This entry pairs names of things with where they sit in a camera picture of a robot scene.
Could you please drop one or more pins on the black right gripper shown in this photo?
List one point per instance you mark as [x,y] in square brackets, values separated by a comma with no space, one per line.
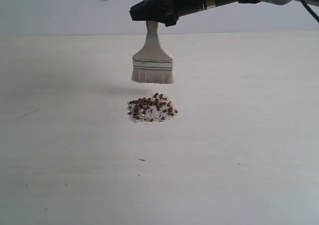
[168,11]

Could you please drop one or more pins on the wooden paint brush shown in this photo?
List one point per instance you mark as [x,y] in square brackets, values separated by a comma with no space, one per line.
[151,64]

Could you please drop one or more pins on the pile of rice and pellets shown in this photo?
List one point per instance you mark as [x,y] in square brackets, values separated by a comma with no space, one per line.
[157,108]

